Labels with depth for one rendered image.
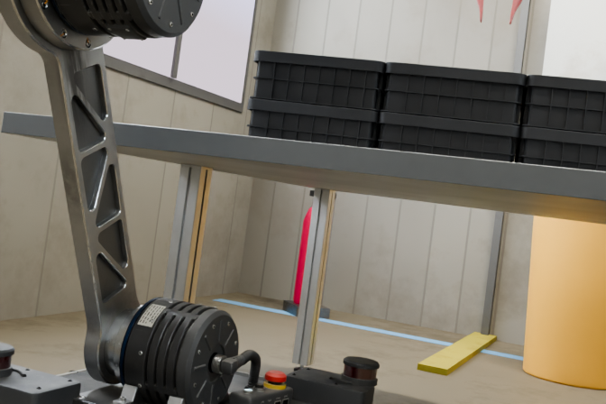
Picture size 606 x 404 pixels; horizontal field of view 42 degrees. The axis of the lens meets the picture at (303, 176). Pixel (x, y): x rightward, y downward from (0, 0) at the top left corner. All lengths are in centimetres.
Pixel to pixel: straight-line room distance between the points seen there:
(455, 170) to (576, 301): 233
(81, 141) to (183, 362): 36
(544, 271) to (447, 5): 182
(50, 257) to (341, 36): 228
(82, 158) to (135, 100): 259
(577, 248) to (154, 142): 237
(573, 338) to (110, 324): 247
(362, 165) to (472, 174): 17
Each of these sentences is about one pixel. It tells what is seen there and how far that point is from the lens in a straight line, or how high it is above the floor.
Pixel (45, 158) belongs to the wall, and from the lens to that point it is 335.
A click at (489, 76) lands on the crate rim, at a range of 173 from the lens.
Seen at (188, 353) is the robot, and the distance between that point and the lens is 123.
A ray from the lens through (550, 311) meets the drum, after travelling 351.
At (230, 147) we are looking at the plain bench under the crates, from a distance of 132.
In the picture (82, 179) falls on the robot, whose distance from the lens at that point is 122.
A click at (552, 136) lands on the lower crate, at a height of 80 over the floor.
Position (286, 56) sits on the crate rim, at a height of 92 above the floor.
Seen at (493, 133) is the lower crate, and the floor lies 80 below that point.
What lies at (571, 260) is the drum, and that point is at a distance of 347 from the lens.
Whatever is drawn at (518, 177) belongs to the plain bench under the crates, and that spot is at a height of 68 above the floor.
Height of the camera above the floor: 61
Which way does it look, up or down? 2 degrees up
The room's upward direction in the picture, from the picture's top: 8 degrees clockwise
